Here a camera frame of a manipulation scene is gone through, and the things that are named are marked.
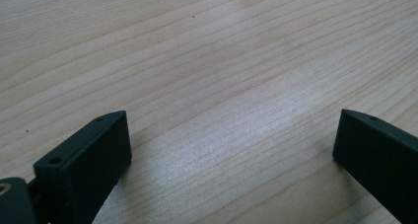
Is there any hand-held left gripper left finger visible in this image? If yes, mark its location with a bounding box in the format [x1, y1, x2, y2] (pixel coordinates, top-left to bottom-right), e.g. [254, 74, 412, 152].
[33, 110, 133, 224]

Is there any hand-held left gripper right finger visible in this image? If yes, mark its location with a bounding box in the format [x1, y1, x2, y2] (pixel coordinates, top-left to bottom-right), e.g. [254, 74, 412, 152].
[331, 109, 418, 224]

